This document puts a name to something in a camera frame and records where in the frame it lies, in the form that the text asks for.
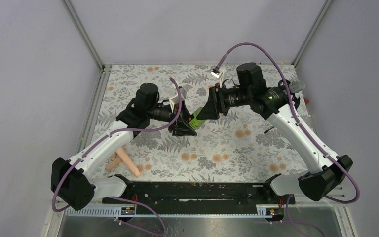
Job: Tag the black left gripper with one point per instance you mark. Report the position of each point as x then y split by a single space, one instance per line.
181 126

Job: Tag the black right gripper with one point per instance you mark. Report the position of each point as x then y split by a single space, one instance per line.
215 104

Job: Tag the green pill bottle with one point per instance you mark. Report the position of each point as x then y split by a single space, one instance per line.
193 121

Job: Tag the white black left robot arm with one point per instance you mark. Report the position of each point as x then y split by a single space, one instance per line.
72 179

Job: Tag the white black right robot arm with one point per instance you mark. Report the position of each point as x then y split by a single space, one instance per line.
325 168

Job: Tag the floral patterned table mat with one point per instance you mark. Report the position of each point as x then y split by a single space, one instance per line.
238 147

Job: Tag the black microphone tripod stand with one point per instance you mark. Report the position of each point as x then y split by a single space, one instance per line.
296 102

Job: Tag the wooden stick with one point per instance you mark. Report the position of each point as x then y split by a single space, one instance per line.
116 160

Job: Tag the silver microphone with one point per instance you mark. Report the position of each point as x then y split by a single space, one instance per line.
296 86

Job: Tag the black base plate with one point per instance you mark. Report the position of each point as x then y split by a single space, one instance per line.
193 198

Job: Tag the aluminium rail frame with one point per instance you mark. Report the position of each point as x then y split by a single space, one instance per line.
137 209

